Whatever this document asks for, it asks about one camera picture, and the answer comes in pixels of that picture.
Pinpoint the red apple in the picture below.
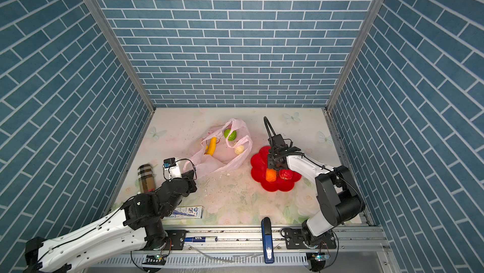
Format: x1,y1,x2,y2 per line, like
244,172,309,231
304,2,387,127
278,169,293,181

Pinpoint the orange fruit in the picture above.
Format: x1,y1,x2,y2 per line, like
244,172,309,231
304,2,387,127
265,168,277,183

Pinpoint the beige pear fruit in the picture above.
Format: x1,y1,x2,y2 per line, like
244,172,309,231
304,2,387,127
234,145,245,155

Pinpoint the pink plastic fruit bag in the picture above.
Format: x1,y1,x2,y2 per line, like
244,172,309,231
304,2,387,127
183,119,253,179

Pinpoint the yellow banana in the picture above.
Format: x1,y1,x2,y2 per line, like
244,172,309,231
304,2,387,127
205,137,218,156

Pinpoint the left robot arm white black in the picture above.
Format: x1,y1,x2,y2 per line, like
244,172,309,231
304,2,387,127
25,177,197,272

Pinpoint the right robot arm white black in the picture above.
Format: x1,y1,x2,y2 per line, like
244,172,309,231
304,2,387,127
268,134,366,247

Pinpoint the red flower-shaped plate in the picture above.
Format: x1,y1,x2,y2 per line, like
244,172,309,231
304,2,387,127
250,146,302,192

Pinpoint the green fruit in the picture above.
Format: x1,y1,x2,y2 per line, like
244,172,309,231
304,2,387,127
223,128,238,141

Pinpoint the blue black stapler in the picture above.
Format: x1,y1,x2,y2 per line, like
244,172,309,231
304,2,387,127
261,217,275,264

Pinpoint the toothpaste box white blue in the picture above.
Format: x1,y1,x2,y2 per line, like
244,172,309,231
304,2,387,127
165,206,204,220

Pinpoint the green circuit board right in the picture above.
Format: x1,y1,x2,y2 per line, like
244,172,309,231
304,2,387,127
306,252,331,263

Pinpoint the green circuit board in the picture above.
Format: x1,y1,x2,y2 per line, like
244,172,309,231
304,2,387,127
142,254,167,267
306,252,331,263

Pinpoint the plaid brown cylinder case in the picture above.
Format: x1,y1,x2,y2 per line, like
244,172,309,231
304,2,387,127
137,163,156,193

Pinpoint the green circuit board left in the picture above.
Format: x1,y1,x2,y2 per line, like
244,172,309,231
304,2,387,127
142,254,167,267

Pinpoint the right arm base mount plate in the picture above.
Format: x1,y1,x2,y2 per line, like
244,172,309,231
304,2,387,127
280,228,337,250

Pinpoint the aluminium front rail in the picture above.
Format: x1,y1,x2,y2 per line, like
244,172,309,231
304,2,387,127
168,224,391,256

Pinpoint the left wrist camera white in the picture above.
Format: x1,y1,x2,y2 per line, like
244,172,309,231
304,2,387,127
163,158,182,180

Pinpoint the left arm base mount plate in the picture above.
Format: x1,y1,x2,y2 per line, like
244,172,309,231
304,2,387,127
165,230,187,251

